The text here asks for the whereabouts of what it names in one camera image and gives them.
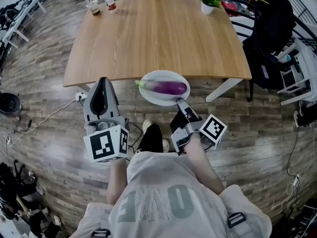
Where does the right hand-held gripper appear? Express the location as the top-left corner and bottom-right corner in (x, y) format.
(169, 97), (228, 156)

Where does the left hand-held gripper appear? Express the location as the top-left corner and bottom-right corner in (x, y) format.
(83, 77), (130, 163)

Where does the white oval plate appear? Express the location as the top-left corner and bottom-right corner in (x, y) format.
(139, 70), (191, 107)

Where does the purple eggplant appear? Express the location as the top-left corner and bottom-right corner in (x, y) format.
(135, 80), (188, 95)

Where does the person's right forearm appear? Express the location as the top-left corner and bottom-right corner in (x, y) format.
(185, 132), (226, 196)

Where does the person's left forearm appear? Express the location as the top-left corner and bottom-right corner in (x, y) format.
(106, 157), (130, 206)

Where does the person's black trouser leg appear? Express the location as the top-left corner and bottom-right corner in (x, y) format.
(137, 123), (164, 154)

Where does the black office chair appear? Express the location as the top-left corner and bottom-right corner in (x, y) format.
(242, 31), (302, 103)

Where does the black round device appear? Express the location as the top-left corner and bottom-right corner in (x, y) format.
(0, 92), (22, 116)

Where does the person's white printed shirt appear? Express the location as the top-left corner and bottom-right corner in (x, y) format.
(70, 151), (273, 238)

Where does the clear plastic cup with straw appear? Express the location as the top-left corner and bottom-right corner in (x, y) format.
(86, 0), (101, 17)

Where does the clear plastic bottle red label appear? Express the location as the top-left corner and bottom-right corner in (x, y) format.
(103, 0), (118, 14)

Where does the white desk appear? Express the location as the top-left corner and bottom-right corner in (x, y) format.
(1, 0), (48, 50)

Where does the black jacket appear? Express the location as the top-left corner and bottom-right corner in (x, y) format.
(254, 0), (297, 57)

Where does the white power cable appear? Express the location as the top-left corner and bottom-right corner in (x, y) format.
(10, 98), (78, 146)

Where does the black strap buckle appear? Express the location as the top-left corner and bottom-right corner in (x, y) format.
(227, 212), (247, 229)
(92, 229), (111, 238)

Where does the white frame rack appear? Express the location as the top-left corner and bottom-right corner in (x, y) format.
(276, 37), (317, 107)

